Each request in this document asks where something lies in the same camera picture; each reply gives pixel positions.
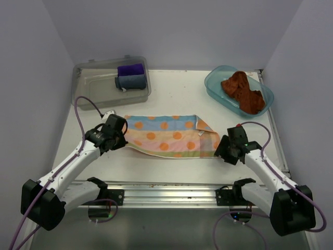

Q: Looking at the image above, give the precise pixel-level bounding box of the colourful polka dot towel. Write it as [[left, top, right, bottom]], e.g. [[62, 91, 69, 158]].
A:
[[125, 115, 220, 159]]

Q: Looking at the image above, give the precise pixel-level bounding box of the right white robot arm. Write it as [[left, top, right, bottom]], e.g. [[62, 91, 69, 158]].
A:
[[214, 125, 316, 236]]

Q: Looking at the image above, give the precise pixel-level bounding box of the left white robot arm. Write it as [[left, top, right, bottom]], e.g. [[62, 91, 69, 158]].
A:
[[21, 114, 128, 231]]

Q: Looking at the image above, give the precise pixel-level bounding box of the grey transparent plastic bin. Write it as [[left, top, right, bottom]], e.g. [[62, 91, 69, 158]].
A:
[[71, 56, 151, 108]]

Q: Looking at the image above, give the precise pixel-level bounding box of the grey-blue rolled towel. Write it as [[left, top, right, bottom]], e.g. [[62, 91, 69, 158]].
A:
[[114, 74, 147, 91]]

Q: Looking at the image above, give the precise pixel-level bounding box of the brown crumpled towel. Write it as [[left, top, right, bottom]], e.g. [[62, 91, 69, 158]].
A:
[[221, 71, 265, 115]]

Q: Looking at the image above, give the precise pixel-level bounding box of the purple rolled towel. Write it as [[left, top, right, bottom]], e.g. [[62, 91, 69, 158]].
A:
[[117, 64, 145, 77]]

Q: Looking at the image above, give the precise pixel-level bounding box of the teal transparent plastic bin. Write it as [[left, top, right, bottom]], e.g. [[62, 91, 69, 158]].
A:
[[204, 65, 274, 118]]

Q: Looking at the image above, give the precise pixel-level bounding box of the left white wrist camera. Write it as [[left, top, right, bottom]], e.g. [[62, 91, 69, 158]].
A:
[[101, 110, 116, 121]]

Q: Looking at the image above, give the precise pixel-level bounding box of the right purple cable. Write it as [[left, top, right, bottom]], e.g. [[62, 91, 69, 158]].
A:
[[213, 121, 327, 250]]

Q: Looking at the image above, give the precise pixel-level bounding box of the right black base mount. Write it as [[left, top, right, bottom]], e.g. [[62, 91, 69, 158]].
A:
[[215, 186, 254, 206]]

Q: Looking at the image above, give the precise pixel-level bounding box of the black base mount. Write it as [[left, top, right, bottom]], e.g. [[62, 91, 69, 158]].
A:
[[215, 186, 254, 206], [85, 189, 124, 206]]

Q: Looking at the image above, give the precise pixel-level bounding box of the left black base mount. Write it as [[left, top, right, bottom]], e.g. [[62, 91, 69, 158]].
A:
[[85, 189, 124, 206]]

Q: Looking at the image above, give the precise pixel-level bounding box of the aluminium mounting rail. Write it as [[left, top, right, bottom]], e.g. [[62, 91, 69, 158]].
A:
[[70, 180, 274, 209]]

